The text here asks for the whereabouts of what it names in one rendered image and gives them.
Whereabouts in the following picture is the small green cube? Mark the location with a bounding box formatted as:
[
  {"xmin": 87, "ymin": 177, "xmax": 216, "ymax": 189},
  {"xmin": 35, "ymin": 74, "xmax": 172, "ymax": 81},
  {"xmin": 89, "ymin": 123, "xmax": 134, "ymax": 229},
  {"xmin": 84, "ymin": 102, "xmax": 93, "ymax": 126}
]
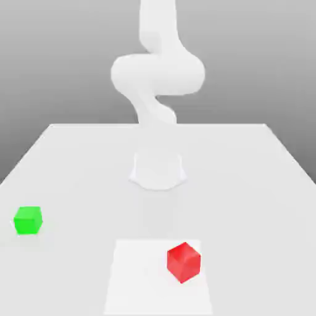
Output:
[{"xmin": 13, "ymin": 206, "xmax": 44, "ymax": 236}]

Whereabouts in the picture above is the small red cube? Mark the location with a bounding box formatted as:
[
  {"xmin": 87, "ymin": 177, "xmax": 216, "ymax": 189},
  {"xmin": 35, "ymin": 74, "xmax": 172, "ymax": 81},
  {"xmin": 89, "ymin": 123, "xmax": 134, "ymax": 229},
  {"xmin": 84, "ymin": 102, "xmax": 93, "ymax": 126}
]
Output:
[{"xmin": 166, "ymin": 241, "xmax": 202, "ymax": 285}]

